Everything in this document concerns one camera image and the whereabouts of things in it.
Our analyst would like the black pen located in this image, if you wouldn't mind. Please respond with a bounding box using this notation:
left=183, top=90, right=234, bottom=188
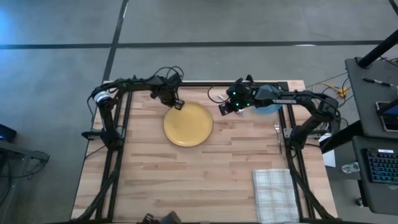
left=362, top=77, right=393, bottom=88

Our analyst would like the black box device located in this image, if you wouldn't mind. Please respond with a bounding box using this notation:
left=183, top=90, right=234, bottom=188
left=0, top=123, right=18, bottom=144

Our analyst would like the white checked cloth napkin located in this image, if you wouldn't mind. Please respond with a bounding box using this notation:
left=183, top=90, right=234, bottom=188
left=252, top=168, right=300, bottom=224

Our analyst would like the tablet with dark screen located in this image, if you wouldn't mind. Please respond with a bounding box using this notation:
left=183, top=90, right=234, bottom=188
left=375, top=98, right=398, bottom=133

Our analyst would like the black table-level camera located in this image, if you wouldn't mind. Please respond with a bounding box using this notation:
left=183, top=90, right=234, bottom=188
left=141, top=210, right=184, bottom=224

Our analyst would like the grey side desk with keyboard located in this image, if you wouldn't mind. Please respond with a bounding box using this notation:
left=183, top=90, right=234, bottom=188
left=351, top=136, right=398, bottom=216

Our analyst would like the grey side desk with pole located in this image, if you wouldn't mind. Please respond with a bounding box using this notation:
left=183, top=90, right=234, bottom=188
left=345, top=57, right=398, bottom=139

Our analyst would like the black backlit keyboard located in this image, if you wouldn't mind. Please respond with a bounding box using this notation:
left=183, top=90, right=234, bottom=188
left=365, top=148, right=398, bottom=185

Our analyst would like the black desk support bar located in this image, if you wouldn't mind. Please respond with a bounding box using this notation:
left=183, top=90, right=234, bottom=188
left=320, top=120, right=364, bottom=154

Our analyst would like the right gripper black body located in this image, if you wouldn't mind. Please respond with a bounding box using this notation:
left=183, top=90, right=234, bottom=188
left=226, top=79, right=259, bottom=111

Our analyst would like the black aluminium rig frame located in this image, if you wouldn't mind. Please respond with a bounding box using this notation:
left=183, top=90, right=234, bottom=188
left=73, top=74, right=343, bottom=224

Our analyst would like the clear plastic bottle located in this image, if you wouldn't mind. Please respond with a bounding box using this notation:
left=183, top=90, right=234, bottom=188
left=341, top=161, right=361, bottom=174

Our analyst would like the light blue bowl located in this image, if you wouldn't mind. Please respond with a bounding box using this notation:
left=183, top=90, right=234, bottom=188
left=252, top=84, right=283, bottom=114

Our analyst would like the yellow floor cable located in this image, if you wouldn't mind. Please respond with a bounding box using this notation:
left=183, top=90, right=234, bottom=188
left=312, top=81, right=351, bottom=110

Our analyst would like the black round pole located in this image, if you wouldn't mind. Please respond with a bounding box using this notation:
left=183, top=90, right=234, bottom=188
left=356, top=29, right=398, bottom=69

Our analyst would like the yellow round plate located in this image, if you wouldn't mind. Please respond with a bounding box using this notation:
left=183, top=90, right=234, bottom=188
left=163, top=101, right=215, bottom=148

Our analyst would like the silver metal fork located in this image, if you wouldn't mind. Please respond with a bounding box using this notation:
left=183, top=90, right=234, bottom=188
left=273, top=120, right=284, bottom=156

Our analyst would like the white paper sheet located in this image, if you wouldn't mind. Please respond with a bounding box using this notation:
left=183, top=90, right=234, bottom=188
left=318, top=133, right=336, bottom=168

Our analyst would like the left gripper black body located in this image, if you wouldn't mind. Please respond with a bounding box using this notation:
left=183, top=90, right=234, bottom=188
left=150, top=73, right=183, bottom=106

